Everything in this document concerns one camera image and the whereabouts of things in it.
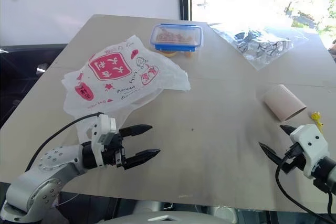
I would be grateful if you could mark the black eyeglasses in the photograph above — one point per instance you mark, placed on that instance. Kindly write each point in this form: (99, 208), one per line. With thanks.
(275, 47)

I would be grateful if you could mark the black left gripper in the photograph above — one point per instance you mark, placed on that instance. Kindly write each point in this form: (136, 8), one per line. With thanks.
(115, 153)

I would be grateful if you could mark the dark brown object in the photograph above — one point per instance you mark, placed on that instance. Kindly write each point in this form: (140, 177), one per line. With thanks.
(333, 51)

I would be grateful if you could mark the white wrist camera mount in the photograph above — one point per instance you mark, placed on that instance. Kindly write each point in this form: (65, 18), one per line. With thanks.
(103, 129)
(312, 140)

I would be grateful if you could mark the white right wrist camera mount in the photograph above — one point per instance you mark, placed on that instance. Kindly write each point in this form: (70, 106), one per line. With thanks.
(312, 140)

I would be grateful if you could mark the grey robot torso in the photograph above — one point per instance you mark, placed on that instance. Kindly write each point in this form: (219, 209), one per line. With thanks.
(168, 217)

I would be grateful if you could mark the clear plastic zip bag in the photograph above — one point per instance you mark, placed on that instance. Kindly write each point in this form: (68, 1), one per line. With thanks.
(262, 58)

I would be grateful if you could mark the beige cardboard tube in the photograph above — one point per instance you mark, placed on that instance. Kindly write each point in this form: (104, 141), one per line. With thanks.
(283, 100)

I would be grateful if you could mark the round yellow snack piece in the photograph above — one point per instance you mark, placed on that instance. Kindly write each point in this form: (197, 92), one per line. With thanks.
(168, 53)

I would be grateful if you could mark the white red-printed plastic bag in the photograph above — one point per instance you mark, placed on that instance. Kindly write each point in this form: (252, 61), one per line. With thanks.
(113, 82)

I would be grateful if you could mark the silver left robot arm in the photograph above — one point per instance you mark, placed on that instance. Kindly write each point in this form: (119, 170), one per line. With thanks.
(39, 182)

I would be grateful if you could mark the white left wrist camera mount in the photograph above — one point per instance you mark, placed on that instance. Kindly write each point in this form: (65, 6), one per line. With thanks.
(103, 129)

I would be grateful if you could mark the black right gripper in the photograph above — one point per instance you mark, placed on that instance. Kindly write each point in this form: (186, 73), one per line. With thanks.
(296, 162)

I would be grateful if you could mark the clear blue-rimmed food container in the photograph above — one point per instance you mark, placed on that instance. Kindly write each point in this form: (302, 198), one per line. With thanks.
(176, 36)

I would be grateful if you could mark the small yellow plastic clip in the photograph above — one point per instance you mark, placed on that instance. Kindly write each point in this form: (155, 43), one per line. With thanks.
(315, 116)

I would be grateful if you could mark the black seat furniture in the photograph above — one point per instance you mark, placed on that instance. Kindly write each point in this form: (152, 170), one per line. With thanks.
(21, 77)

